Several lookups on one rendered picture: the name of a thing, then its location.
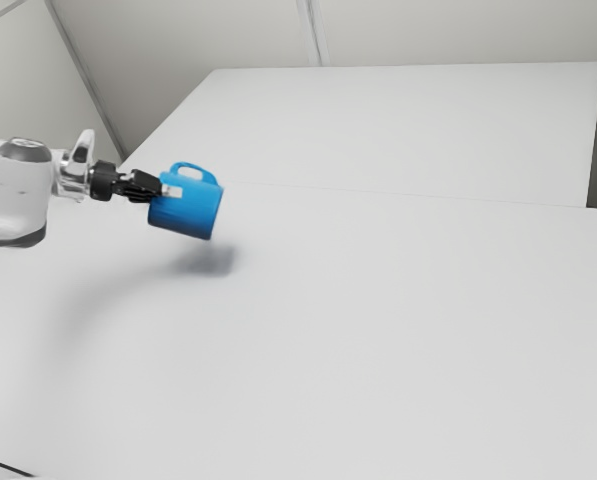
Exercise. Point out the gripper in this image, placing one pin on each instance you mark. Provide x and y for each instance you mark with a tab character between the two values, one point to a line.
104	181

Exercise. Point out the blue mug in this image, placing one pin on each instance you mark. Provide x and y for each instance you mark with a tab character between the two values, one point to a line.
188	207

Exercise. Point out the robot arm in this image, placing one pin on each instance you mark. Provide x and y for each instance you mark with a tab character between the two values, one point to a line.
18	190

